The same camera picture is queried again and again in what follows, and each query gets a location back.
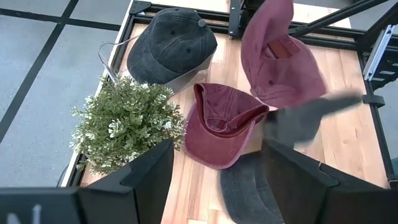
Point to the dark grey baseball cap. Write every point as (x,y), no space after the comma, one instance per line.
(248,193)
(171,46)
(295,124)

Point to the maroon baseball cap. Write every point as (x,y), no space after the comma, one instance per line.
(214,146)
(280,77)

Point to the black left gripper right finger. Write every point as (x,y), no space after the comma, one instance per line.
(298,186)

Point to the silver aluminium bracket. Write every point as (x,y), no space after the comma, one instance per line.
(377,53)

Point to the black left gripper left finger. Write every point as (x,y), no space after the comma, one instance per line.
(146,186)

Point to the artificial green potted plant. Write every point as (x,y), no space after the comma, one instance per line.
(124,124)

